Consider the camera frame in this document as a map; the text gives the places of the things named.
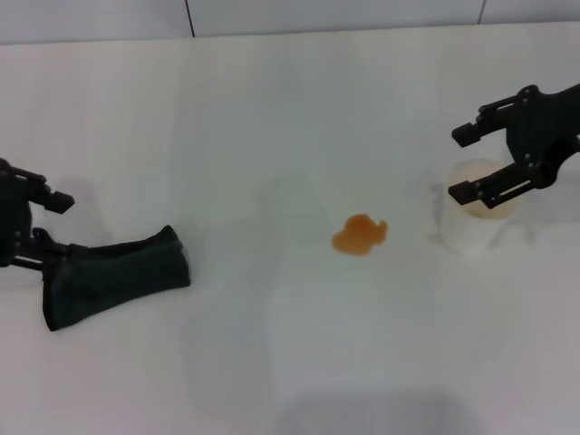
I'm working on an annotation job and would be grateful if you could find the white plastic cup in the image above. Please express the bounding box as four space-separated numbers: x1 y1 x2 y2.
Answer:
446 158 521 256

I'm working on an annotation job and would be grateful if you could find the orange liquid stain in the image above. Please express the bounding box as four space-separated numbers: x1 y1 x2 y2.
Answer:
332 213 390 258

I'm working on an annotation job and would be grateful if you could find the dark rag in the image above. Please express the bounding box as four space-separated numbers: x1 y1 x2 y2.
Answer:
41 225 192 333

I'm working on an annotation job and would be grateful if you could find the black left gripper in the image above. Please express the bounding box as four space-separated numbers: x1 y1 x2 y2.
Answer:
0 157 75 274

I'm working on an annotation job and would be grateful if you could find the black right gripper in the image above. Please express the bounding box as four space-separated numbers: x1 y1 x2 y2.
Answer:
447 82 580 210

